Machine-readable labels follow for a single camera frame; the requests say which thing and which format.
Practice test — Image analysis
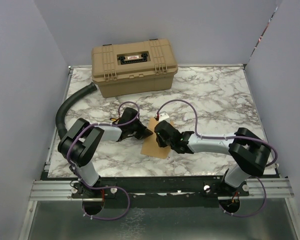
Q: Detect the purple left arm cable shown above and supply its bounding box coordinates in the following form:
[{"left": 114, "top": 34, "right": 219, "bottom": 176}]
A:
[{"left": 66, "top": 101, "right": 141, "bottom": 221}]

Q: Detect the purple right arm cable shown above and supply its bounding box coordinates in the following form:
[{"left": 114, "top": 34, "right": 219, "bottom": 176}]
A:
[{"left": 156, "top": 99, "right": 280, "bottom": 218}]

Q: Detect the black corrugated hose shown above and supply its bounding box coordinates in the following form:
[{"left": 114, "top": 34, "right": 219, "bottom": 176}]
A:
[{"left": 55, "top": 82, "right": 98, "bottom": 137}]

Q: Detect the tan plastic toolbox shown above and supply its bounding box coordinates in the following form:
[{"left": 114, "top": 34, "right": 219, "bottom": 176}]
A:
[{"left": 91, "top": 38, "right": 178, "bottom": 98}]

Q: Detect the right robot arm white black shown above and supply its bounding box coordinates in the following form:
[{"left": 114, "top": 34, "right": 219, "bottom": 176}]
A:
[{"left": 154, "top": 120, "right": 273, "bottom": 196}]

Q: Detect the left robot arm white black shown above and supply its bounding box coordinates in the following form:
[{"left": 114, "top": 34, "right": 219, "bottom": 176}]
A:
[{"left": 57, "top": 107, "right": 153, "bottom": 198}]

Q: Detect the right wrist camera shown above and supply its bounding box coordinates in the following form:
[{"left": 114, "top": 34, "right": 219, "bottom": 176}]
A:
[{"left": 155, "top": 111, "right": 170, "bottom": 122}]

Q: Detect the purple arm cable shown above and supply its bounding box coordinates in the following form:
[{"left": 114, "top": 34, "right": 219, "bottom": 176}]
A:
[
  {"left": 66, "top": 101, "right": 141, "bottom": 221},
  {"left": 156, "top": 99, "right": 280, "bottom": 218}
]

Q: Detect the brown paper envelope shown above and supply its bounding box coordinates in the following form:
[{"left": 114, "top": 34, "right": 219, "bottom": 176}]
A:
[{"left": 140, "top": 117, "right": 171, "bottom": 159}]

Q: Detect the aluminium extrusion frame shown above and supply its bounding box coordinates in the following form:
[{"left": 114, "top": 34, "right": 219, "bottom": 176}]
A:
[{"left": 21, "top": 66, "right": 297, "bottom": 240}]

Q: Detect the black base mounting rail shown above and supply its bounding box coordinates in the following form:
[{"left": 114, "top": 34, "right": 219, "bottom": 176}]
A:
[{"left": 31, "top": 176, "right": 249, "bottom": 209}]

